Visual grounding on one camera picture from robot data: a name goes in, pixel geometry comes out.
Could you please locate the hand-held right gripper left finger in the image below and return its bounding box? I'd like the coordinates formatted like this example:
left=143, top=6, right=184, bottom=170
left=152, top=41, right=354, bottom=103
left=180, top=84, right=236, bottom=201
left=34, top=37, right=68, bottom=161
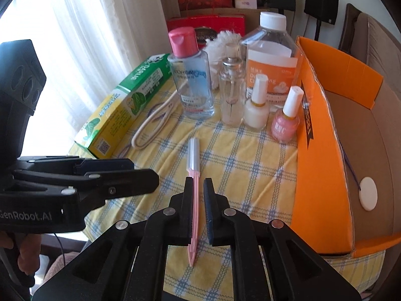
left=33, top=177, right=196, bottom=301

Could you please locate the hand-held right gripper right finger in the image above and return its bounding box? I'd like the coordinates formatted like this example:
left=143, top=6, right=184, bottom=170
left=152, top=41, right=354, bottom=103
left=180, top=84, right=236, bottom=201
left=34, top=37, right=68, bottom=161
left=204, top=178, right=364, bottom=301

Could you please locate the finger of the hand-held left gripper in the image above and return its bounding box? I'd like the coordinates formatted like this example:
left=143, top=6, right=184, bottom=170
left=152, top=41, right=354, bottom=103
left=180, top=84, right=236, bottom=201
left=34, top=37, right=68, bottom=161
left=14, top=169, right=160, bottom=201
left=17, top=156, right=135, bottom=176

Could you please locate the pink eyebrow razor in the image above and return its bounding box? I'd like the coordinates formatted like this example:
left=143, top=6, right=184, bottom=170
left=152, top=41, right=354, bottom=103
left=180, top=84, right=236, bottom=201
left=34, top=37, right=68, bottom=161
left=187, top=138, right=201, bottom=268

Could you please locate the pink nail polish bottle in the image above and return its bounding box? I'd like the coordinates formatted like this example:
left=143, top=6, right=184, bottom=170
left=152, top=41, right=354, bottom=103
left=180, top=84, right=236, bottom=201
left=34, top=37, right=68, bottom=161
left=270, top=86, right=305, bottom=145

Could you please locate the orange cardboard box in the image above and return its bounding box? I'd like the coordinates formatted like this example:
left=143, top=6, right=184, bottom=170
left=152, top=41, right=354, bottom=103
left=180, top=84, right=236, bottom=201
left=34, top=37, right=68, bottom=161
left=290, top=35, right=401, bottom=259

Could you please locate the clear bottle with pink cap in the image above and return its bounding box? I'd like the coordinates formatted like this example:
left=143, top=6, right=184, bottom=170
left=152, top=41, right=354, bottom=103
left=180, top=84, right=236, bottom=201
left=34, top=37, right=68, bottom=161
left=167, top=27, right=216, bottom=120

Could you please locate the large clear bottle orange label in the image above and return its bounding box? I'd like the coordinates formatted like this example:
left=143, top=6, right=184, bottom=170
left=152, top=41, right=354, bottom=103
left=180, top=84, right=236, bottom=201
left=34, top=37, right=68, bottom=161
left=239, top=11, right=306, bottom=110

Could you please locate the white fluffy duster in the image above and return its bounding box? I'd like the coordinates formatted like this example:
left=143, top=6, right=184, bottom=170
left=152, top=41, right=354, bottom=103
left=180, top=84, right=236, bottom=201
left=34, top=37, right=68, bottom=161
left=132, top=30, right=243, bottom=149

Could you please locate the person's left hand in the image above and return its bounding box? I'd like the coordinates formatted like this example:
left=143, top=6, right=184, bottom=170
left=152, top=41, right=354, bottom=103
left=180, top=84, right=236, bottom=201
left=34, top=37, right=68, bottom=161
left=0, top=233, right=43, bottom=278

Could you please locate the yellow plaid tablecloth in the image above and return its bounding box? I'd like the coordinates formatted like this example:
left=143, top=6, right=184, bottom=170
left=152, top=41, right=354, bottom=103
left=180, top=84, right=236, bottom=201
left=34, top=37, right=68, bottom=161
left=67, top=75, right=386, bottom=301

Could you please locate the green toothpaste box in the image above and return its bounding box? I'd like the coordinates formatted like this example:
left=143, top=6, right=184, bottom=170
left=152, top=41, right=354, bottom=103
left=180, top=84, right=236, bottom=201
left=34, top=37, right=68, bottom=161
left=74, top=53, right=172, bottom=160

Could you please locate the white sheer curtain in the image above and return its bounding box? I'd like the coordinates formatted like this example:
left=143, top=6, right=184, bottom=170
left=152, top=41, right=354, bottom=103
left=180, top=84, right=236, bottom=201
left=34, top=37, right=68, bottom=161
left=0, top=0, right=176, bottom=151

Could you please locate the white nail polish bottle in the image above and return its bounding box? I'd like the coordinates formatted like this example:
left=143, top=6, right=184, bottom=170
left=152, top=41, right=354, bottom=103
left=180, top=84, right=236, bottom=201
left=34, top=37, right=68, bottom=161
left=243, top=76, right=270, bottom=130

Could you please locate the clear glass perfume bottle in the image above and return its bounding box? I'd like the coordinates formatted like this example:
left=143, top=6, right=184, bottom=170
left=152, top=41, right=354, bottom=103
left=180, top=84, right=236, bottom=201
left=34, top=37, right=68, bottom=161
left=219, top=42, right=246, bottom=128

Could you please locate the white round disc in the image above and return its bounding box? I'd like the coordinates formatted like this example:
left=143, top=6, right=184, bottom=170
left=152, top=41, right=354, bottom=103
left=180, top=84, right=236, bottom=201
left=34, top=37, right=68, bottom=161
left=359, top=177, right=378, bottom=211

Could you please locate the red chocolate gift bag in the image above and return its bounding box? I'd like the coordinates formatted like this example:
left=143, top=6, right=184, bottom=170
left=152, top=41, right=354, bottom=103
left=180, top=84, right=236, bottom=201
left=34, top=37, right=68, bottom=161
left=166, top=14, right=246, bottom=49

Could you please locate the brown sofa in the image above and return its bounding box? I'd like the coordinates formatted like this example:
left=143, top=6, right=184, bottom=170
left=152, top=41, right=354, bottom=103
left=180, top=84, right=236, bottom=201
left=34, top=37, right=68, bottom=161
left=338, top=3, right=401, bottom=95

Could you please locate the black cable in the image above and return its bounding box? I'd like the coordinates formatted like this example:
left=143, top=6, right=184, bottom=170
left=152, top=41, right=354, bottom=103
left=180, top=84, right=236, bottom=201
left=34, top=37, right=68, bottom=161
left=54, top=233, right=67, bottom=262

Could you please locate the purple string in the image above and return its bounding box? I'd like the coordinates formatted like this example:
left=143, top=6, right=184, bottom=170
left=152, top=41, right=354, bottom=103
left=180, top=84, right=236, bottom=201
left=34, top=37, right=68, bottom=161
left=341, top=149, right=362, bottom=192

